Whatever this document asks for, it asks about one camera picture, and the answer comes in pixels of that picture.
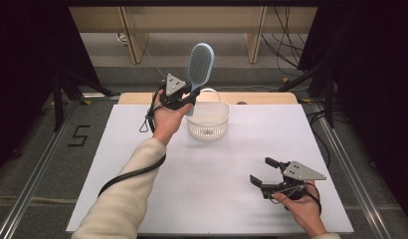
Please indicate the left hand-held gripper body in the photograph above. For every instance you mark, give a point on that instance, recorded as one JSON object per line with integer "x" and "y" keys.
{"x": 173, "y": 87}

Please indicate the white table cover sheet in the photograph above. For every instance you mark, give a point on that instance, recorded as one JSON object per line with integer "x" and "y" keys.
{"x": 225, "y": 186}

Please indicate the person's right hand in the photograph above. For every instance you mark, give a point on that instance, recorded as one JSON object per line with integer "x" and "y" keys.
{"x": 305, "y": 210}

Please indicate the black curtain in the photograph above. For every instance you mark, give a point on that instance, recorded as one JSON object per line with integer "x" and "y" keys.
{"x": 374, "y": 83}
{"x": 26, "y": 66}

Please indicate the beige wooden desk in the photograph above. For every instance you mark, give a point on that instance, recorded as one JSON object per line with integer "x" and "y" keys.
{"x": 152, "y": 20}

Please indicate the light blue hairbrush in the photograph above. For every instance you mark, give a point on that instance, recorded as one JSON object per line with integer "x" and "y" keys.
{"x": 200, "y": 63}

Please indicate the metal floor rail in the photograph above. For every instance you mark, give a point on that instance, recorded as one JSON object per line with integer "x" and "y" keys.
{"x": 29, "y": 191}
{"x": 358, "y": 186}

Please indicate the white plastic basket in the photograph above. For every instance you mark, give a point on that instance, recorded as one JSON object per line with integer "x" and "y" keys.
{"x": 210, "y": 122}

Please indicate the black tripod stand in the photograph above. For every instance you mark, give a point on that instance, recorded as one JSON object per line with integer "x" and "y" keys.
{"x": 329, "y": 99}
{"x": 58, "y": 99}

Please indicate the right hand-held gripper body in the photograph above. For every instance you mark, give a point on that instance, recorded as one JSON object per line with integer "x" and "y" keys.
{"x": 296, "y": 174}

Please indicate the person's left hand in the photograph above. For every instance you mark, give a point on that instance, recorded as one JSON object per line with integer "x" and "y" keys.
{"x": 168, "y": 121}

